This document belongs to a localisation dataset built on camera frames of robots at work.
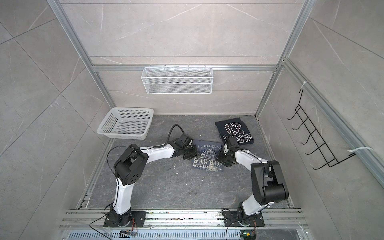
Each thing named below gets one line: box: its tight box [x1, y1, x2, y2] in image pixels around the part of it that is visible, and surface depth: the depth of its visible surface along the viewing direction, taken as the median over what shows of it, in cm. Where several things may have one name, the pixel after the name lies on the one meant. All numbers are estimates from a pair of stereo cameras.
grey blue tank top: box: [192, 139, 223, 172], surface depth 94 cm
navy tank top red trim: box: [215, 117, 255, 145], surface depth 109 cm
